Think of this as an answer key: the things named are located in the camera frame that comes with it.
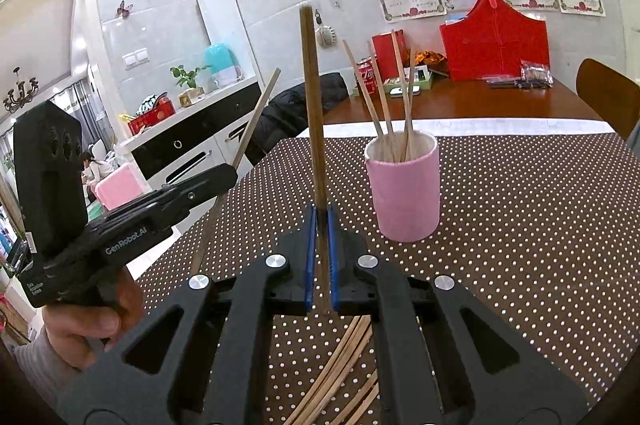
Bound brown wooden chair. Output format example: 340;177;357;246
576;58;640;138

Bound pink storage box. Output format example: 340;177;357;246
97;162;151;212

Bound black jacket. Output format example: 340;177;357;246
247;72;351;166

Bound person's left hand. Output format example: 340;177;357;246
42;267;146;368

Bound wooden dining table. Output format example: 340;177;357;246
322;70;603;126

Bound green box of small things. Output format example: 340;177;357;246
385;65;433;93

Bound potted green plant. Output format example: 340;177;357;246
170;64;213;106

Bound red gift bag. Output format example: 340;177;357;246
440;0;551;82

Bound brown polka dot tablecloth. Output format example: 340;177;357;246
137;120;640;425

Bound grey hanging ornament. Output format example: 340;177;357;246
314;8;337;48

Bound black and white sideboard cabinet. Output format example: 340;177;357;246
117;78;263;196

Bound grey curtain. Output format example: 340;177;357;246
70;80;108;146

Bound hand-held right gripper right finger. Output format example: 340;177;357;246
326;203;588;425

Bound white double wall switch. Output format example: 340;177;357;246
122;48;150;68

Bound dark flat packet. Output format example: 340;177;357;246
490;75;531;90

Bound slim bamboo chopstick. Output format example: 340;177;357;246
299;6;333;312
342;39;388;146
391;29;410;158
368;40;399;160
190;68;282;278
403;49;417;160

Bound clear plastic bag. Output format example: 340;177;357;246
520;60;555;87

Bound pink cup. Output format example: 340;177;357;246
364;130;442;243

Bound teal humidifier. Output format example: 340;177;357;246
205;42;240;87

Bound orange snack packets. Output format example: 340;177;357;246
412;49;447;67

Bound dark chandelier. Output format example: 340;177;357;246
2;68;40;113

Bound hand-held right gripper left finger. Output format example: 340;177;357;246
57;204;321;425

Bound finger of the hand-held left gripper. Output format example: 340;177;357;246
84;164;239;242

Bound black white patterned item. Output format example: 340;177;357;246
136;92;171;116

